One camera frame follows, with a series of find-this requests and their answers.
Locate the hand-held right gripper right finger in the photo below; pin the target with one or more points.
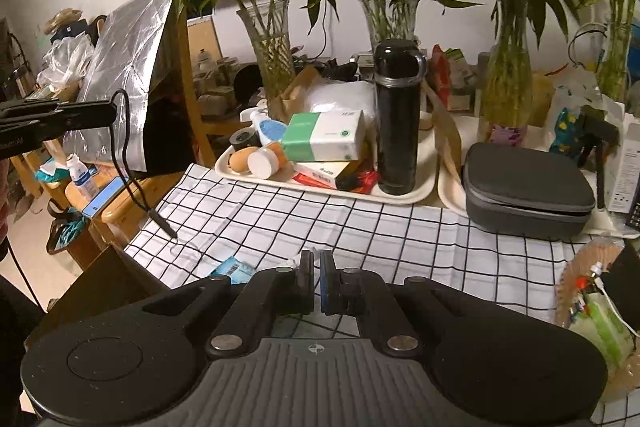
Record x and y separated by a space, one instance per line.
325 279

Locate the white plastic bag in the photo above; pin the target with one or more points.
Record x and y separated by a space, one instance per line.
340 94
580 87

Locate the light blue packet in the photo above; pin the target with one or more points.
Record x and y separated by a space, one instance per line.
232 268

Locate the brown paper bag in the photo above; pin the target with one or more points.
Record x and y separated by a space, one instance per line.
447 142

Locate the wooden chair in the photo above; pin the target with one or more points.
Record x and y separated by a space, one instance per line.
189 72

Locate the green and white tissue box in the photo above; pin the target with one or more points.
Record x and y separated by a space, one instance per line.
330 137

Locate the flat white box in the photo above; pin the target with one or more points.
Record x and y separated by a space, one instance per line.
320 169

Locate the white tray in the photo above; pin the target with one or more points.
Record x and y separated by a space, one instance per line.
460 127
420 187

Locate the printed green cloth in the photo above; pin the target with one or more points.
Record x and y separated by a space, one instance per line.
600 327

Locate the smartphone with blue screen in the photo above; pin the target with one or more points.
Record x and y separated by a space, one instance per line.
102 199

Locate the white lotion bottle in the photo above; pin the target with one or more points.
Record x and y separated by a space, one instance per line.
267 129

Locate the crumpled brown paper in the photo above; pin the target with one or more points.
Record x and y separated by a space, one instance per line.
300 89

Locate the white plastic bags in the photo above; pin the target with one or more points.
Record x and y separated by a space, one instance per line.
65 59

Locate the red snack packet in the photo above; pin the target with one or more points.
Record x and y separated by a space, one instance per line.
440 77

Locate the grey hard case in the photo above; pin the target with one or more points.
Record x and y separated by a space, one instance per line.
525 187

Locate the small black packet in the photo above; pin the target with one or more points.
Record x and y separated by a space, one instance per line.
349 183

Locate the black tripod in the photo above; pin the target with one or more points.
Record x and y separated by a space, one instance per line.
597 137

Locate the teal bag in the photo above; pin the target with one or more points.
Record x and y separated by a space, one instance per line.
67 234

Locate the silver foil bag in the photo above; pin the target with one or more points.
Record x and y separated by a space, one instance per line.
120 57

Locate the checked tablecloth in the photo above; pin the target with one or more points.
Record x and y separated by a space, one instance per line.
350 227

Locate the black tape roll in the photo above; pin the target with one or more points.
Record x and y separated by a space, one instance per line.
244 138

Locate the green snack box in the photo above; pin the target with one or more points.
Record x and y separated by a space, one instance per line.
462 82

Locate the wooden stool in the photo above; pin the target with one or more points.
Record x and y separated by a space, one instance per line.
120 213

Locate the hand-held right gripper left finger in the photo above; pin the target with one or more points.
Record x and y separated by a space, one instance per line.
307 277

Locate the blue patterned packet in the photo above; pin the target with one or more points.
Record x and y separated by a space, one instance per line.
565 129

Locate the tall white box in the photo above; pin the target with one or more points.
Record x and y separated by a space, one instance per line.
627 157

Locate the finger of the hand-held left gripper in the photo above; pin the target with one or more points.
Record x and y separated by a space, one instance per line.
85 114

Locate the white capped orange jar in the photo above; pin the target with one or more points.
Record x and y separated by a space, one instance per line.
262 164

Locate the black thermos bottle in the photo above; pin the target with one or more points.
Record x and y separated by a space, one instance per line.
397 132

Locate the small white bottle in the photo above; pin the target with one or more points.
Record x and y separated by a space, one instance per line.
84 179

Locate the yellow packet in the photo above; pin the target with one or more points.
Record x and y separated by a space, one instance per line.
542 102

